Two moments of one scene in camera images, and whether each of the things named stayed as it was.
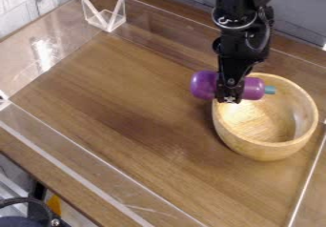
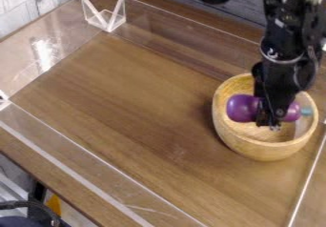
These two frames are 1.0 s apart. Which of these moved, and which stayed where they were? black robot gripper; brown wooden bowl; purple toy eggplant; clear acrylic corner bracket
Moved: black robot gripper; purple toy eggplant
Stayed: clear acrylic corner bracket; brown wooden bowl
